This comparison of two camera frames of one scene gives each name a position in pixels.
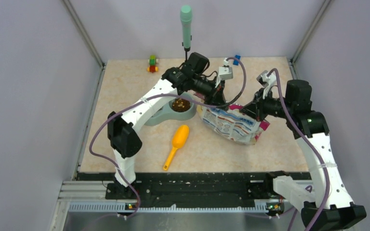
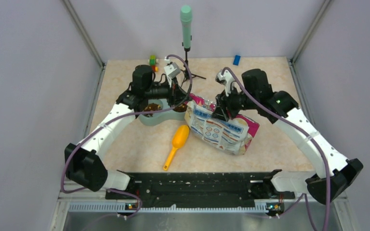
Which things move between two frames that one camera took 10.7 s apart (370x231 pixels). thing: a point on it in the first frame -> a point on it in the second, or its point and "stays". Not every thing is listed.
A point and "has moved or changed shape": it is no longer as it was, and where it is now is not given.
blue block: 236,62 stays
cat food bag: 230,123 has moved or changed shape
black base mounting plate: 191,187 stays
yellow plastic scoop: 180,137 stays
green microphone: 186,12 stays
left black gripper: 215,96 -> 175,96
